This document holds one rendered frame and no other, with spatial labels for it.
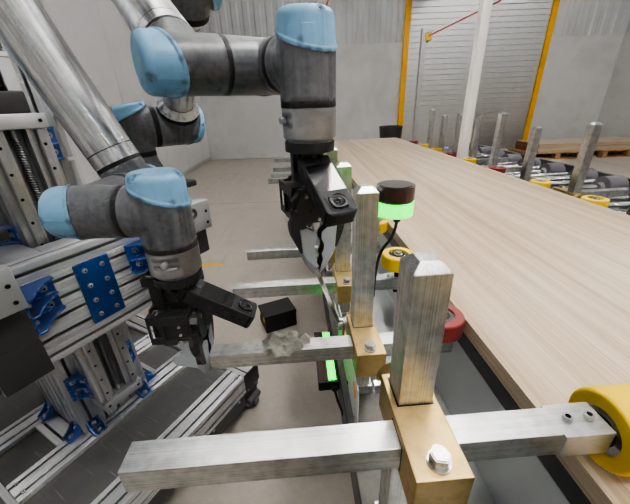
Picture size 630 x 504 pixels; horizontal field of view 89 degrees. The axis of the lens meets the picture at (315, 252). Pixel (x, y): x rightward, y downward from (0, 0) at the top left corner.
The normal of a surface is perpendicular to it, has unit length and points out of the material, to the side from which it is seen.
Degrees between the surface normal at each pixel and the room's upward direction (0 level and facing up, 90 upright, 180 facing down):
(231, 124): 90
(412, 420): 0
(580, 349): 0
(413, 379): 90
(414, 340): 90
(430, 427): 0
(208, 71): 105
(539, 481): 90
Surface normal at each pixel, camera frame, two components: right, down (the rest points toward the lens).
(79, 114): 0.33, 0.27
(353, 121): 0.02, 0.43
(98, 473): -0.04, -0.90
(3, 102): 0.87, 0.18
